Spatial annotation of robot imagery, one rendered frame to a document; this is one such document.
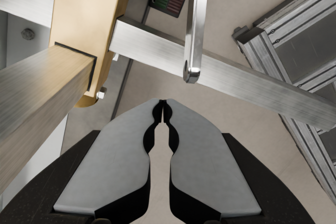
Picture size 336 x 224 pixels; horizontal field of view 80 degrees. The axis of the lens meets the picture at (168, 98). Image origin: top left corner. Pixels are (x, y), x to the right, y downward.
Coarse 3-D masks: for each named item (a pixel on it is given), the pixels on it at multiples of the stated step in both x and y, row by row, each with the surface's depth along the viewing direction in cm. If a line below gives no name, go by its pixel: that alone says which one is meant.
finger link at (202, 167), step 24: (168, 120) 12; (192, 120) 10; (168, 144) 11; (192, 144) 9; (216, 144) 9; (192, 168) 7; (216, 168) 7; (192, 192) 7; (216, 192) 7; (240, 192) 7; (192, 216) 7; (216, 216) 6
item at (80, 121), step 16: (128, 0) 29; (144, 0) 29; (128, 16) 30; (144, 16) 30; (112, 64) 33; (128, 64) 33; (112, 80) 34; (112, 96) 36; (80, 112) 37; (96, 112) 37; (112, 112) 37; (80, 128) 39; (96, 128) 39; (64, 144) 41
